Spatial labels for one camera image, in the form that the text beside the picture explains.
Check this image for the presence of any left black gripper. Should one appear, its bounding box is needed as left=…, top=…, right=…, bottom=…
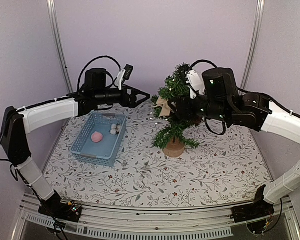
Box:
left=94, top=84, right=150, bottom=108

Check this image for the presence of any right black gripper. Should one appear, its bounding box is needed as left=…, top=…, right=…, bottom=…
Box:
left=167, top=92, right=231, bottom=123

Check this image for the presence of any beige burlap bow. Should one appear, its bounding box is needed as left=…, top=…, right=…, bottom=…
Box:
left=154, top=97, right=172, bottom=118

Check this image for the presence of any small green christmas tree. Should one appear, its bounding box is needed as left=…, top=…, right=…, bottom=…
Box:
left=150, top=63, right=200, bottom=149

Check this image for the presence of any fairy light string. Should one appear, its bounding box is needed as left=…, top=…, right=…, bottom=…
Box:
left=148, top=79, right=181, bottom=126

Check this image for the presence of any white cotton boll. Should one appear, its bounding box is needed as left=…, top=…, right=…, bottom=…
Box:
left=110, top=124, right=121, bottom=135

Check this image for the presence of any pink pompom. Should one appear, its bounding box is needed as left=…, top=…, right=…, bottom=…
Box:
left=91, top=131, right=104, bottom=143

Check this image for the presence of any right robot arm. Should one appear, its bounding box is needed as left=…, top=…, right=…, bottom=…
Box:
left=168, top=67, right=300, bottom=218

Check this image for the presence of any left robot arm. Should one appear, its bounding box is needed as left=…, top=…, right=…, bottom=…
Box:
left=0, top=65, right=150, bottom=217

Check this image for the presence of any wooden tree base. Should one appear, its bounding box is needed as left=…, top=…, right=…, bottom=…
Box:
left=163, top=138, right=185, bottom=158

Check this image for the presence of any light blue plastic basket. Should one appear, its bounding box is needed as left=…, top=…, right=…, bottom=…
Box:
left=70, top=111, right=127, bottom=167

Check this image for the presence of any floral table mat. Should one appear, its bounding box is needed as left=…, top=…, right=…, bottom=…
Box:
left=44, top=102, right=272, bottom=208

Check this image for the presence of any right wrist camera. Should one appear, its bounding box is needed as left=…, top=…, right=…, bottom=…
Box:
left=179, top=70, right=188, bottom=85

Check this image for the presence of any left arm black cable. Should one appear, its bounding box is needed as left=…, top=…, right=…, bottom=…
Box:
left=76, top=55, right=123, bottom=92

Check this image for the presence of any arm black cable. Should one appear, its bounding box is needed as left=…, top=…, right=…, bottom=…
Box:
left=76, top=55, right=123, bottom=92
left=188, top=59, right=220, bottom=73

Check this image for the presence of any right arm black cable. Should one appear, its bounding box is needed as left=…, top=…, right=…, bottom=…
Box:
left=188, top=59, right=220, bottom=73

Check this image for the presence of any front aluminium rail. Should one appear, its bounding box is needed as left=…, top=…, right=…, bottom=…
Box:
left=11, top=193, right=300, bottom=240

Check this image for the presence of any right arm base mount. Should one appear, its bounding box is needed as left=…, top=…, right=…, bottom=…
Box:
left=230, top=185, right=275, bottom=235

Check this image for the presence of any left aluminium frame post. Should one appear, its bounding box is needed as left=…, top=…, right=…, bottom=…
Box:
left=46, top=0, right=74, bottom=93

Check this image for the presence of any aluminium frame post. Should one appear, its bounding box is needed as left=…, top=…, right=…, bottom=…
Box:
left=240, top=0, right=265, bottom=90
left=46, top=0, right=74, bottom=93

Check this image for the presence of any right aluminium frame post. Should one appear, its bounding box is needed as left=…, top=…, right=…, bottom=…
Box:
left=240, top=0, right=265, bottom=90

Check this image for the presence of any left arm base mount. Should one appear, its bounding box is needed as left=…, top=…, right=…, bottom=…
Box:
left=38, top=191, right=82, bottom=223

